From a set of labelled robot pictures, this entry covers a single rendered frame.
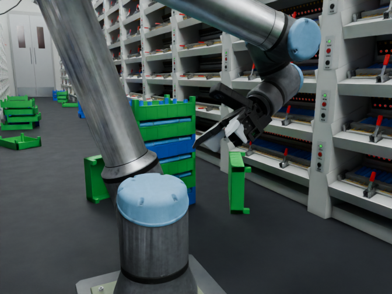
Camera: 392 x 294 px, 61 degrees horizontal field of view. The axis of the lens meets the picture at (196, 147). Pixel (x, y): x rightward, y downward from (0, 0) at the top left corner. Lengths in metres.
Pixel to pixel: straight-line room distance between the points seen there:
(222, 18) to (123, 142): 0.35
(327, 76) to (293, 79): 0.43
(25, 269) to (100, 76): 0.65
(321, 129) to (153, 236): 0.91
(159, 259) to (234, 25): 0.50
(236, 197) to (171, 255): 0.74
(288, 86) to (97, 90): 0.49
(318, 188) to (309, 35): 0.79
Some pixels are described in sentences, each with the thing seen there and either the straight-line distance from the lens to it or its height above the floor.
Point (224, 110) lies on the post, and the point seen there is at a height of 0.37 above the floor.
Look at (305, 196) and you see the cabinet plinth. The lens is 1.56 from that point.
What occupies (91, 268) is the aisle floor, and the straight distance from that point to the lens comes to 1.10.
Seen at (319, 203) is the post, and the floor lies 0.06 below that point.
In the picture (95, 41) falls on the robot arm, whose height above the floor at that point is 0.64.
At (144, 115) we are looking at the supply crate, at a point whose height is 0.42.
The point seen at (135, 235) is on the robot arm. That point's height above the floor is 0.26.
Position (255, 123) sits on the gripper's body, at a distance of 0.83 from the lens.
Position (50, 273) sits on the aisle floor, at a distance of 1.12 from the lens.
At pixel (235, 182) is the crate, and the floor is 0.14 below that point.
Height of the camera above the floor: 0.57
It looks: 12 degrees down
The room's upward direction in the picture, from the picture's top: straight up
